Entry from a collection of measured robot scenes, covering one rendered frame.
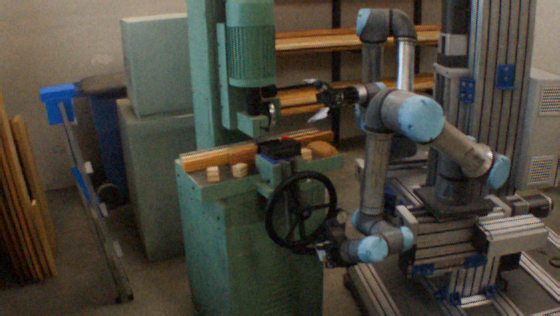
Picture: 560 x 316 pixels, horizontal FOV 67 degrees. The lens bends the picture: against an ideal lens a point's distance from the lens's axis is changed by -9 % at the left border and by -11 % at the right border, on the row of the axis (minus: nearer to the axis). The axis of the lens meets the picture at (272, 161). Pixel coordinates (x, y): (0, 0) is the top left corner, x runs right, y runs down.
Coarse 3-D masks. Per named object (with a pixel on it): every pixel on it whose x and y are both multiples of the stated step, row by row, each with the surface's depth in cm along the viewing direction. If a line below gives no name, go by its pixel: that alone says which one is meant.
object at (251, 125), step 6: (240, 114) 183; (246, 114) 182; (240, 120) 184; (246, 120) 179; (252, 120) 175; (258, 120) 176; (264, 120) 177; (240, 126) 185; (246, 126) 180; (252, 126) 175; (258, 126) 176; (264, 126) 178; (246, 132) 181; (252, 132) 176; (258, 132) 177; (264, 132) 178
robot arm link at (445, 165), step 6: (474, 138) 154; (444, 156) 157; (444, 162) 157; (450, 162) 155; (444, 168) 158; (450, 168) 156; (456, 168) 153; (444, 174) 158; (450, 174) 156; (456, 174) 155; (462, 174) 152
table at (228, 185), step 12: (312, 156) 184; (336, 156) 184; (228, 168) 175; (252, 168) 174; (312, 168) 180; (324, 168) 183; (336, 168) 186; (192, 180) 166; (204, 180) 165; (228, 180) 165; (240, 180) 166; (252, 180) 169; (204, 192) 161; (216, 192) 163; (228, 192) 165; (240, 192) 168; (264, 192) 165
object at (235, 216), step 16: (176, 160) 213; (176, 176) 215; (192, 192) 198; (304, 192) 182; (320, 192) 186; (208, 208) 182; (224, 208) 167; (240, 208) 170; (256, 208) 173; (224, 224) 169; (240, 224) 172
